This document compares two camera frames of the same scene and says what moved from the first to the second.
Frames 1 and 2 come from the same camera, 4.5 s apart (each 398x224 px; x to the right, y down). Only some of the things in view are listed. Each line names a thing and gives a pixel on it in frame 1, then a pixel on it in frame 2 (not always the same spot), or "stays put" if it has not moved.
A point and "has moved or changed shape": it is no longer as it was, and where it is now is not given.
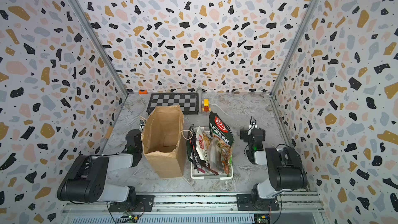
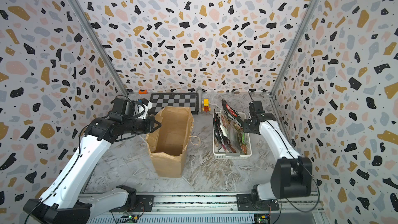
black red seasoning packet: x=201 y=165 → x=219 y=134
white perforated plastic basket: x=195 y=175 → x=230 y=141
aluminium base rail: x=307 y=208 stays put
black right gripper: x=245 y=134 → x=245 y=126
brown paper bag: x=163 y=141 has moved or changed shape
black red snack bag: x=219 y=129 → x=232 y=114
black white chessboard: x=189 y=101 stays put
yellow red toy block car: x=205 y=105 stays put
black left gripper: x=133 y=130 → x=152 y=127
